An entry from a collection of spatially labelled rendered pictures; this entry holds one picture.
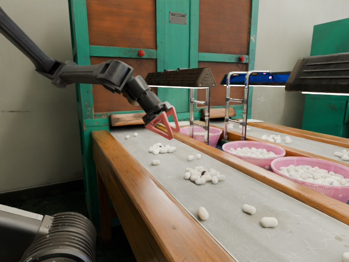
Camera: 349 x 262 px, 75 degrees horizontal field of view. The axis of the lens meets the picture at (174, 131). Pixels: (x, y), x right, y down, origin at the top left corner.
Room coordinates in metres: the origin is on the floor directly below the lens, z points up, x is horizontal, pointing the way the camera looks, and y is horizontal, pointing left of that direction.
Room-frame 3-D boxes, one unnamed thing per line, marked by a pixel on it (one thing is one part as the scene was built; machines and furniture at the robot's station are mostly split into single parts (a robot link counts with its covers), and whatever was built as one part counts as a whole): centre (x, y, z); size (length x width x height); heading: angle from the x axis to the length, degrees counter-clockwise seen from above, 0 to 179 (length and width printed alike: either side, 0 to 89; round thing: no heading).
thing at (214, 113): (1.78, -0.35, 0.83); 0.30 x 0.06 x 0.07; 116
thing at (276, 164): (0.74, -0.47, 0.72); 0.27 x 0.27 x 0.10
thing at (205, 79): (1.11, 0.02, 1.08); 0.62 x 0.08 x 0.07; 26
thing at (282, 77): (1.35, -0.48, 1.08); 0.62 x 0.08 x 0.07; 26
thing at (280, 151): (0.99, -0.35, 0.72); 0.27 x 0.27 x 0.10
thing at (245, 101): (1.31, -0.42, 0.90); 0.20 x 0.19 x 0.45; 26
